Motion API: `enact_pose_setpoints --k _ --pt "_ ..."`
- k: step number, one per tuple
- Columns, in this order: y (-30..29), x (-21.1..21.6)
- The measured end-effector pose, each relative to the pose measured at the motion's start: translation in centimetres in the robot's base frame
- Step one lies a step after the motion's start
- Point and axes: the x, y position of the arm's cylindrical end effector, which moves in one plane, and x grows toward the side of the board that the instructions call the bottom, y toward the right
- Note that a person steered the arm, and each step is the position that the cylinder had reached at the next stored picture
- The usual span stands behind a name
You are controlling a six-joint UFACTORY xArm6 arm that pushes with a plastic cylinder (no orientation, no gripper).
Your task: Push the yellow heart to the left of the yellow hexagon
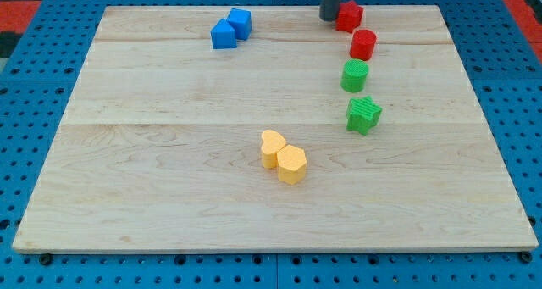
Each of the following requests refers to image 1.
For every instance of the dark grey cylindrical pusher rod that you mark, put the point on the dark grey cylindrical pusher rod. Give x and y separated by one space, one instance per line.
329 9

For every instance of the yellow heart block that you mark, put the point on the yellow heart block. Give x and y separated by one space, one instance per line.
272 142

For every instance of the yellow hexagon block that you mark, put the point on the yellow hexagon block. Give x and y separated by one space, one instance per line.
291 164

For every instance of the red star block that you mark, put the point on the red star block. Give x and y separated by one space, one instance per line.
349 16

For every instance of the red cylinder block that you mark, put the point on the red cylinder block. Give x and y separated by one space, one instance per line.
362 44

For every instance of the green cylinder block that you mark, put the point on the green cylinder block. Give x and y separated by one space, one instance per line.
354 75

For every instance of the blue cube block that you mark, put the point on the blue cube block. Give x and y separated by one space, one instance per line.
241 21

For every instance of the blue pentagon block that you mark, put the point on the blue pentagon block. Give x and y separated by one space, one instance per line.
223 35

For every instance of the green star block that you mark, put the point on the green star block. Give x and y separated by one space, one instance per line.
362 115

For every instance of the light wooden board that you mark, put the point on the light wooden board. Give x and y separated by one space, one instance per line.
158 150

